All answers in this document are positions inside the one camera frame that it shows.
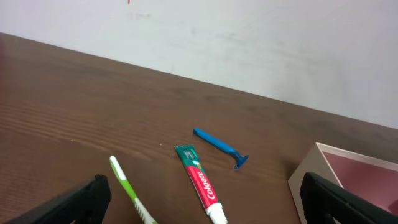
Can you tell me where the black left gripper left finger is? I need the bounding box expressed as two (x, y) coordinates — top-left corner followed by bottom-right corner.
(7, 174), (111, 224)

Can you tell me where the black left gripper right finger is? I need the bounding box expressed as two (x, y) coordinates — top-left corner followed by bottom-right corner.
(300, 172), (397, 224)

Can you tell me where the red green toothpaste tube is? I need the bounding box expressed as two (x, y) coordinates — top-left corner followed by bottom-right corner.
(175, 145), (228, 224)

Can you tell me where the green white toothbrush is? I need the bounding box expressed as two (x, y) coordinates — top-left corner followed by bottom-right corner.
(109, 156), (157, 224)

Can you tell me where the white box with pink interior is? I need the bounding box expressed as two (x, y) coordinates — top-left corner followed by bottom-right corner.
(288, 142), (397, 223)

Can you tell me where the blue disposable razor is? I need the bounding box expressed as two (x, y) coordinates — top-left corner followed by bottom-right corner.
(193, 128), (249, 170)

